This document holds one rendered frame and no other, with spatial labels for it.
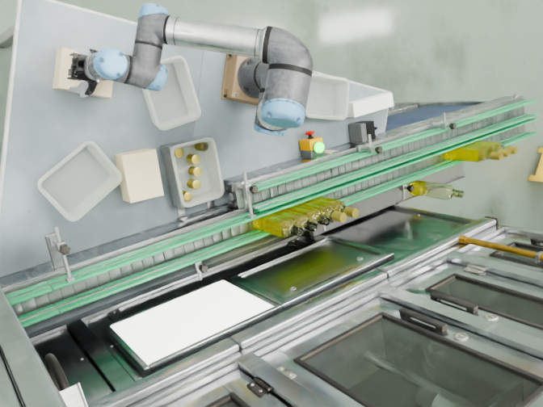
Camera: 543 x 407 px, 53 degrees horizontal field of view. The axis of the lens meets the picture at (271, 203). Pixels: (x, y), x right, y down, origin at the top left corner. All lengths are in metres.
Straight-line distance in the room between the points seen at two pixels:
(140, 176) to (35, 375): 1.13
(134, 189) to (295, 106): 0.69
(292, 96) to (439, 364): 0.74
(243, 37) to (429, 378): 0.95
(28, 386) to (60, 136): 1.16
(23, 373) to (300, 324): 0.89
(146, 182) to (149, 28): 0.56
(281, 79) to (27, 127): 0.83
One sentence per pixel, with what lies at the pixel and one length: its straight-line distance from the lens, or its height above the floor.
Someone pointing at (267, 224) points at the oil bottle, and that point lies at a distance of 1.92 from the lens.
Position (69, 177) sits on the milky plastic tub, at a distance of 1.86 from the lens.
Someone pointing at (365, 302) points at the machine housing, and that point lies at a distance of 1.66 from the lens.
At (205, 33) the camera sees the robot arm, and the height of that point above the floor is 1.25.
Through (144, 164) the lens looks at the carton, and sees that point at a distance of 1.85.
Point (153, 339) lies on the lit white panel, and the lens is 1.58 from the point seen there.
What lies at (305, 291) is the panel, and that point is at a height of 1.30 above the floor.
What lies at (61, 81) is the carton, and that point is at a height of 0.84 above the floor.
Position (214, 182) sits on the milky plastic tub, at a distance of 1.99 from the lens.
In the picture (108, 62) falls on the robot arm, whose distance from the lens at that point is 1.46.
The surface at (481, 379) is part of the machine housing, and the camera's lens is 1.33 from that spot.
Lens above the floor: 2.55
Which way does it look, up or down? 55 degrees down
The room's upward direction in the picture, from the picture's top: 104 degrees clockwise
